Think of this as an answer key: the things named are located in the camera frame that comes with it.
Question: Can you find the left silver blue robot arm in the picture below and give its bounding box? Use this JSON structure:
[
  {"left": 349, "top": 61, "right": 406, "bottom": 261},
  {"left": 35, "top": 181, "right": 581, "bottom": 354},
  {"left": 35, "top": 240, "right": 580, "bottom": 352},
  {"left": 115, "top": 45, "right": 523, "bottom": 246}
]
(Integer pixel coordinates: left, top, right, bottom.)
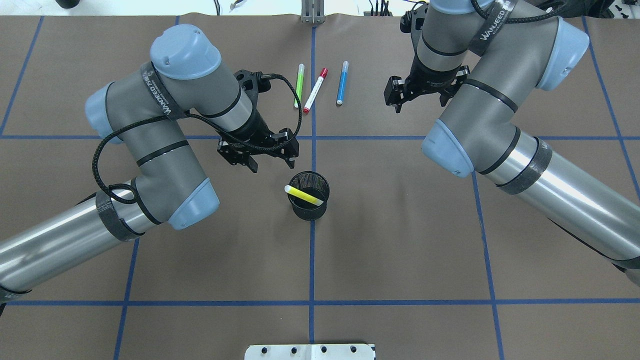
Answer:
[{"left": 1, "top": 23, "right": 299, "bottom": 305}]

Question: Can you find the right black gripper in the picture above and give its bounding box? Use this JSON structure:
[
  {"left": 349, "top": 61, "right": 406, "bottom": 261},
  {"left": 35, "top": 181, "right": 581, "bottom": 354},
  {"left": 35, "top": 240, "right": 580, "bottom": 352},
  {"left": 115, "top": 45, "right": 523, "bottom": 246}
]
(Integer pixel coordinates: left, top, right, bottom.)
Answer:
[{"left": 383, "top": 56, "right": 470, "bottom": 114}]

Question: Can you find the red marker pen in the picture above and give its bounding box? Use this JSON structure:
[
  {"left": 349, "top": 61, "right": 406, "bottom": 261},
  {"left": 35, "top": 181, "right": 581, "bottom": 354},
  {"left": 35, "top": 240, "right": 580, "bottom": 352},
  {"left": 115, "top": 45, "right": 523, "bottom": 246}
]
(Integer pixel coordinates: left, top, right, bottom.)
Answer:
[{"left": 302, "top": 67, "right": 329, "bottom": 115}]

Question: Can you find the yellow highlighter pen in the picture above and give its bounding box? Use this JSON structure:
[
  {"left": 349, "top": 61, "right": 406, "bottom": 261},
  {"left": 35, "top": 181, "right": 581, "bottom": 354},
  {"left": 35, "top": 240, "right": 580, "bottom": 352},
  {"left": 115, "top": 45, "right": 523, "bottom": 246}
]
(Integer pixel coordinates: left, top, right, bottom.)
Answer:
[{"left": 284, "top": 185, "right": 325, "bottom": 207}]

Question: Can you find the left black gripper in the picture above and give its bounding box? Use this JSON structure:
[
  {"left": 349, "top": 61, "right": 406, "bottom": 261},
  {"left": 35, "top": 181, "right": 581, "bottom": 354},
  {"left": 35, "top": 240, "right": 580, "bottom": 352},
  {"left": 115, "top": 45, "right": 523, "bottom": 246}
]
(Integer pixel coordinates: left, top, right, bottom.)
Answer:
[{"left": 217, "top": 112, "right": 300, "bottom": 174}]

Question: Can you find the aluminium frame post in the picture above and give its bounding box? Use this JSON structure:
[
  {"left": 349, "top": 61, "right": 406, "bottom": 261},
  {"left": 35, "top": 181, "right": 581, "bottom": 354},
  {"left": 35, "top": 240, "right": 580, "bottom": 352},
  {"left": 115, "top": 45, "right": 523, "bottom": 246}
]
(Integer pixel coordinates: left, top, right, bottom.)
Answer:
[{"left": 301, "top": 0, "right": 326, "bottom": 25}]

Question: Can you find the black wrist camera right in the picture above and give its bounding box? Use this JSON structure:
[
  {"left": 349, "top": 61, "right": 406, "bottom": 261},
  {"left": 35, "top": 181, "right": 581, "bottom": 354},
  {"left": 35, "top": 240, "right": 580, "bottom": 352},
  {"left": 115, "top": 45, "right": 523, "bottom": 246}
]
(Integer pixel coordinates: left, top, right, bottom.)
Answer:
[{"left": 399, "top": 9, "right": 426, "bottom": 34}]

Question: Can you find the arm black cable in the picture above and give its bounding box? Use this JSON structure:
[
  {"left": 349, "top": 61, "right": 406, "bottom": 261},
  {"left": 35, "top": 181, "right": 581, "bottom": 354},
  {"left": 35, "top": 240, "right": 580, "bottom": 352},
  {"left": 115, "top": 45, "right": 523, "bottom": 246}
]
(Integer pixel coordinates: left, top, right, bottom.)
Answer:
[
  {"left": 470, "top": 0, "right": 576, "bottom": 25},
  {"left": 92, "top": 73, "right": 303, "bottom": 205}
]

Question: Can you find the blue marker pen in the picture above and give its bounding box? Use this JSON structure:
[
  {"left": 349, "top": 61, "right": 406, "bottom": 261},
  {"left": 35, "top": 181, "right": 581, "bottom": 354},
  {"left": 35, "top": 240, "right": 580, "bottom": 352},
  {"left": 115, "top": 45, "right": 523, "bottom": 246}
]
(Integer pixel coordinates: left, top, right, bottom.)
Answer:
[{"left": 336, "top": 60, "right": 350, "bottom": 106}]

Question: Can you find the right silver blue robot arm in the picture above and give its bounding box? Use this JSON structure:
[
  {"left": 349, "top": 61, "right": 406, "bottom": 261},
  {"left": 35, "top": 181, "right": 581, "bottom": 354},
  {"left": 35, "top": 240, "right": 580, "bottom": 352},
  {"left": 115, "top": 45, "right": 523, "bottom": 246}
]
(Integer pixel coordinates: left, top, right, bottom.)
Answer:
[{"left": 384, "top": 0, "right": 640, "bottom": 284}]

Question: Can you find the green marker pen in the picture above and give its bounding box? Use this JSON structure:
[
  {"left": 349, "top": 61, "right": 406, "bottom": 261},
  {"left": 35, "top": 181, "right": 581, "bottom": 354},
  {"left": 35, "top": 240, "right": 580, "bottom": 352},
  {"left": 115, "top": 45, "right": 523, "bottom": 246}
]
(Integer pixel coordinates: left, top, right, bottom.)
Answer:
[{"left": 294, "top": 63, "right": 306, "bottom": 109}]

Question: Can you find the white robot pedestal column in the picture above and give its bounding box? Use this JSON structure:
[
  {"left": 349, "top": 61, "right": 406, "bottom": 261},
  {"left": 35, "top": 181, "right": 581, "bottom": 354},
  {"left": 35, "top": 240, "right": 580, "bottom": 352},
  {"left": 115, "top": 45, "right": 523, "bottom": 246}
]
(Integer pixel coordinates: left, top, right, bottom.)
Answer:
[{"left": 244, "top": 342, "right": 377, "bottom": 360}]

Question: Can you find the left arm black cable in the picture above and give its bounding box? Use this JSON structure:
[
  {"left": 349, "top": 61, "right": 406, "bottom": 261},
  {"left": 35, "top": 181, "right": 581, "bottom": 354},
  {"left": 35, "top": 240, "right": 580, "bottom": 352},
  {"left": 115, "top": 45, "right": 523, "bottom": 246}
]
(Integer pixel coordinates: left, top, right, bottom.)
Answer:
[{"left": 92, "top": 73, "right": 303, "bottom": 205}]

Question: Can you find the brown paper table cover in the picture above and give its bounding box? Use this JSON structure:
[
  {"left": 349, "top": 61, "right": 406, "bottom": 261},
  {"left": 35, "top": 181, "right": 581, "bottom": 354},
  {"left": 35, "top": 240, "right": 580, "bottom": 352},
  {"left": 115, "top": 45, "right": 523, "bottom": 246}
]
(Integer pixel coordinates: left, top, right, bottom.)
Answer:
[{"left": 1, "top": 13, "right": 639, "bottom": 360}]

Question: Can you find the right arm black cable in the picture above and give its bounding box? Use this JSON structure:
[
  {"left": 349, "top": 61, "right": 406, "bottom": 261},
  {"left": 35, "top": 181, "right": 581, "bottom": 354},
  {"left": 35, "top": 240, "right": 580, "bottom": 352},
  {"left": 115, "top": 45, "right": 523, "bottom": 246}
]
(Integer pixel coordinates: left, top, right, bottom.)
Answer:
[{"left": 470, "top": 0, "right": 576, "bottom": 25}]

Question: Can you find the black mesh pen cup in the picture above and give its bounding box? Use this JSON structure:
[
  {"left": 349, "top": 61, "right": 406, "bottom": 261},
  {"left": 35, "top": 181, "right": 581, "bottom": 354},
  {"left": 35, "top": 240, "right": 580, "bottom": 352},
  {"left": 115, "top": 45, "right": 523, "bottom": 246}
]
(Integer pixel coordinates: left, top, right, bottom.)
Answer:
[{"left": 285, "top": 171, "right": 330, "bottom": 221}]

